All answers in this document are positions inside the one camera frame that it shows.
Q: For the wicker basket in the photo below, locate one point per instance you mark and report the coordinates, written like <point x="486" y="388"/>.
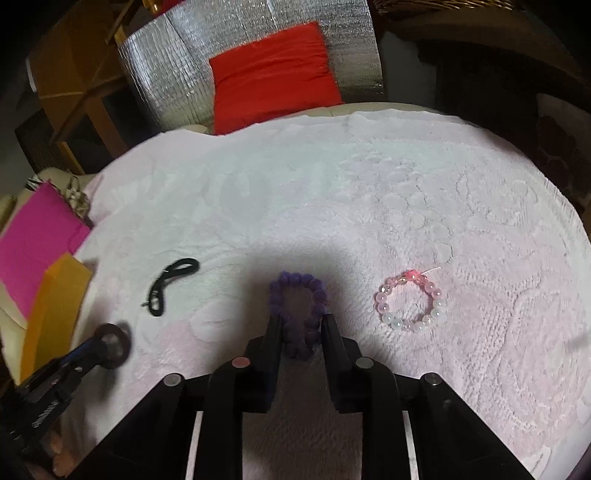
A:
<point x="403" y="7"/>

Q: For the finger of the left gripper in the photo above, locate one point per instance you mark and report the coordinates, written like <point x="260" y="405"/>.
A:
<point x="69" y="359"/>

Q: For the wooden chair frame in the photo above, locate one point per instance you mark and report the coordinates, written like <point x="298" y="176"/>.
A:
<point x="94" y="112"/>

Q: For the pink white lace blanket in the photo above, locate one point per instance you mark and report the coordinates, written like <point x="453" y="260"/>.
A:
<point x="441" y="246"/>

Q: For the orange jewelry box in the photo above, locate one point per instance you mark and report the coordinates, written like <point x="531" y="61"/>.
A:
<point x="54" y="314"/>

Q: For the magenta cloth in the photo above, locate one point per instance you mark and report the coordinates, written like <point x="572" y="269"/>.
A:
<point x="41" y="231"/>

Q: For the person's left hand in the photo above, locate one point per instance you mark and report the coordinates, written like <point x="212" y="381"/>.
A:
<point x="63" y="460"/>

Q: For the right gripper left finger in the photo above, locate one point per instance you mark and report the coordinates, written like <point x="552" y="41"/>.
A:
<point x="247" y="383"/>

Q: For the keys on sofa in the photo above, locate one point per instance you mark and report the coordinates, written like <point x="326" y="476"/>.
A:
<point x="76" y="199"/>

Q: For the red cushion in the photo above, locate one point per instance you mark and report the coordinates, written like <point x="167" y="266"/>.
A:
<point x="284" y="73"/>

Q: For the silver foil insulation mat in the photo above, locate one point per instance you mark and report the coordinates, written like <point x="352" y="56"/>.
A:
<point x="167" y="60"/>

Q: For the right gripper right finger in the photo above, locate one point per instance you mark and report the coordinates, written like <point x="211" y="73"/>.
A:
<point x="357" y="383"/>

